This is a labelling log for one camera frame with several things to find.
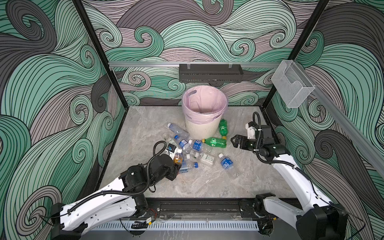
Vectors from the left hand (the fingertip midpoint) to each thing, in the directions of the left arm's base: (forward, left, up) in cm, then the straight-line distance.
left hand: (177, 162), depth 71 cm
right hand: (+14, -33, -1) cm, 36 cm away
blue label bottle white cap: (+5, -28, -12) cm, 31 cm away
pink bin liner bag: (+44, -15, -2) cm, 46 cm away
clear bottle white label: (+9, -14, -13) cm, 21 cm away
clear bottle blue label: (+16, -12, -13) cm, 24 cm away
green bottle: (+31, -29, -13) cm, 44 cm away
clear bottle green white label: (+21, +7, -13) cm, 26 cm away
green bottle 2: (0, -1, +4) cm, 4 cm away
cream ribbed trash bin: (+24, -12, -7) cm, 27 cm away
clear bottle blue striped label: (+17, -4, -15) cm, 23 cm away
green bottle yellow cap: (+19, -23, -12) cm, 32 cm away
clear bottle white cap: (+29, +1, -14) cm, 33 cm away
